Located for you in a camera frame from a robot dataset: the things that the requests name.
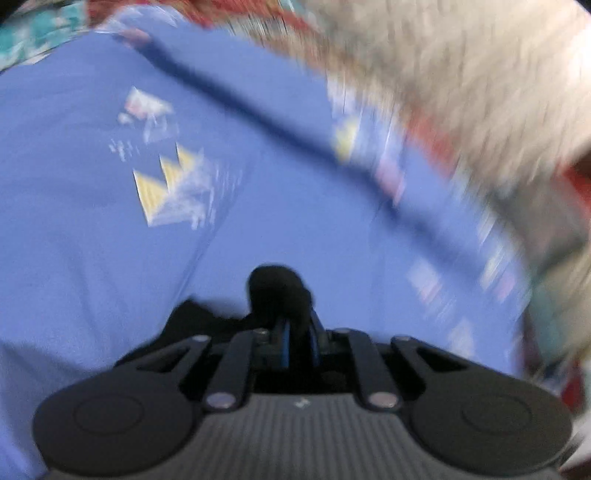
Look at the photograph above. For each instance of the black pants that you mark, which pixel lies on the black pants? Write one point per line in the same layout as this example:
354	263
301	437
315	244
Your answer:
277	298

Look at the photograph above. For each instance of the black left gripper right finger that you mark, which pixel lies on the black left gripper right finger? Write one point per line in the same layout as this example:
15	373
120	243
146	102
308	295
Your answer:
323	349

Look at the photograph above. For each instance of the blue patterned bedsheet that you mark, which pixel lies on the blue patterned bedsheet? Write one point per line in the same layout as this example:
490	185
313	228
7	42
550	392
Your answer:
258	193

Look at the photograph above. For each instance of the beige patterned curtain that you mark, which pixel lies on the beige patterned curtain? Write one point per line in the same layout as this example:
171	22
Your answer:
508	81

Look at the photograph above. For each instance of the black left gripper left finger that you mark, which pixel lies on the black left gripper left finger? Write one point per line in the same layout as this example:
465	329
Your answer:
273	345

